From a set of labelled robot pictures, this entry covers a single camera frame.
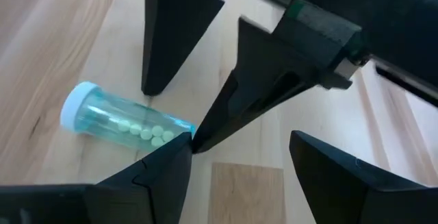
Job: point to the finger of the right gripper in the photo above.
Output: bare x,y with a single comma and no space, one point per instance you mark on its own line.
267,80
171,28

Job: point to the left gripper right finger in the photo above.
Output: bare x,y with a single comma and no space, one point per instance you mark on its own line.
342,189

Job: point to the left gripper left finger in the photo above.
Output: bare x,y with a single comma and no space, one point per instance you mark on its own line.
154,183

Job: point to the teal medicine bottle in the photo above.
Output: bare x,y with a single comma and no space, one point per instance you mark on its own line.
113,121

